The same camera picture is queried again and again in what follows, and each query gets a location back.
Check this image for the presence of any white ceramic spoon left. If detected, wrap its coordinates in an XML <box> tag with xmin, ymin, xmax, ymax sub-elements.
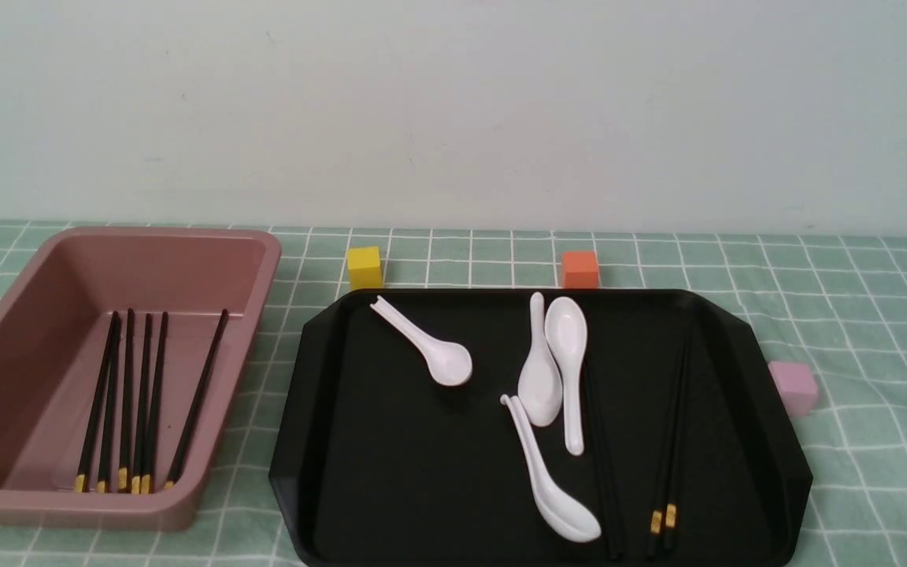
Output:
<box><xmin>370</xmin><ymin>295</ymin><xmax>474</xmax><ymax>387</ymax></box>

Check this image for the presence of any yellow cube block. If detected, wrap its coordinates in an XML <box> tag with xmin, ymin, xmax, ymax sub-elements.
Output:
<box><xmin>346</xmin><ymin>246</ymin><xmax>384</xmax><ymax>291</ymax></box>

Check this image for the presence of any white ceramic spoon upright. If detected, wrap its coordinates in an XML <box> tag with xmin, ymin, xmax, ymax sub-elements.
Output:
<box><xmin>545</xmin><ymin>295</ymin><xmax>589</xmax><ymax>456</ymax></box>

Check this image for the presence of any orange cube block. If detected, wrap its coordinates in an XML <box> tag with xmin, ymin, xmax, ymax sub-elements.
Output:
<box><xmin>561</xmin><ymin>249</ymin><xmax>600</xmax><ymax>288</ymax></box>

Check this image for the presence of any white ceramic spoon middle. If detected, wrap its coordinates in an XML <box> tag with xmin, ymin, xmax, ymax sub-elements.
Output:
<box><xmin>517</xmin><ymin>293</ymin><xmax>564</xmax><ymax>428</ymax></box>

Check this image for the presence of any black plastic tray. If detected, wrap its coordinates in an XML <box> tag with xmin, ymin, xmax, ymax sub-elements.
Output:
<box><xmin>269</xmin><ymin>288</ymin><xmax>813</xmax><ymax>566</ymax></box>

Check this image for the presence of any white ceramic spoon lower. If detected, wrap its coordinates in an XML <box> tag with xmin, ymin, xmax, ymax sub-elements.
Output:
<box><xmin>499</xmin><ymin>395</ymin><xmax>602</xmax><ymax>544</ymax></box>

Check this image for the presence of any plain black chopstick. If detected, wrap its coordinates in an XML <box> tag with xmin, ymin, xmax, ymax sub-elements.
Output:
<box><xmin>583</xmin><ymin>366</ymin><xmax>625</xmax><ymax>563</ymax></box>
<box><xmin>587</xmin><ymin>369</ymin><xmax>626</xmax><ymax>562</ymax></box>

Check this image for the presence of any black chopstick gold band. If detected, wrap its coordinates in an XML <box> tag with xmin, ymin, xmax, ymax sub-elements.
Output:
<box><xmin>163</xmin><ymin>309</ymin><xmax>229</xmax><ymax>491</ymax></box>
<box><xmin>117</xmin><ymin>309</ymin><xmax>135</xmax><ymax>493</ymax></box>
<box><xmin>73</xmin><ymin>311</ymin><xmax>120</xmax><ymax>493</ymax></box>
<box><xmin>131</xmin><ymin>313</ymin><xmax>154</xmax><ymax>495</ymax></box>
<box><xmin>645</xmin><ymin>333</ymin><xmax>690</xmax><ymax>562</ymax></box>
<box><xmin>661</xmin><ymin>338</ymin><xmax>694</xmax><ymax>555</ymax></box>
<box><xmin>140</xmin><ymin>312</ymin><xmax>169</xmax><ymax>495</ymax></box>
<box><xmin>96</xmin><ymin>311</ymin><xmax>121</xmax><ymax>493</ymax></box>

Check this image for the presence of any pink cube block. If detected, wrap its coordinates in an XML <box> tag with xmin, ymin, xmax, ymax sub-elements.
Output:
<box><xmin>768</xmin><ymin>360</ymin><xmax>820</xmax><ymax>417</ymax></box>

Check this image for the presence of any green checkered tablecloth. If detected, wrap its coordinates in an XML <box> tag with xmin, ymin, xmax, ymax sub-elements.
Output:
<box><xmin>0</xmin><ymin>225</ymin><xmax>907</xmax><ymax>566</ymax></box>

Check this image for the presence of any pink plastic bin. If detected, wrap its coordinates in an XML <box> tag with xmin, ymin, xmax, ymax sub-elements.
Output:
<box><xmin>0</xmin><ymin>227</ymin><xmax>281</xmax><ymax>531</ymax></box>

